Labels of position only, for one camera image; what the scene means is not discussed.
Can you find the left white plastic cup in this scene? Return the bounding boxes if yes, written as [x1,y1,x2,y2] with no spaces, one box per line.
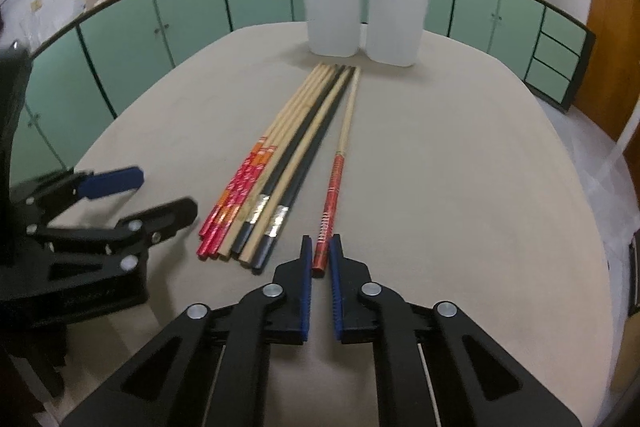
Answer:
[304,0,361,57]

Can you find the right white plastic cup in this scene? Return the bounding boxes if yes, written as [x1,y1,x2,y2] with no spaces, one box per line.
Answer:
[364,0,430,67]

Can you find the plain wooden chopstick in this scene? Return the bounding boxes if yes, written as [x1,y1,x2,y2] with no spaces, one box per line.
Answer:
[232,66,355,270]

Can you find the wooden door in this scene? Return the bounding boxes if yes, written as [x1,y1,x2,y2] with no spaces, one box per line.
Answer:
[572,0,640,168]

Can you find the white plastic cup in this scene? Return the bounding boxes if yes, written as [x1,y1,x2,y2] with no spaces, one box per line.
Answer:
[364,0,430,67]
[304,0,361,57]

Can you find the green lower cabinets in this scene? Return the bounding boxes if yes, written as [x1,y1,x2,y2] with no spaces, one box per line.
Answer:
[10,0,596,184]

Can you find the red patterned wooden chopstick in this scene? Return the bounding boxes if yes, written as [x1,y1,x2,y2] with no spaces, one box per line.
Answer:
[311,67,361,279]

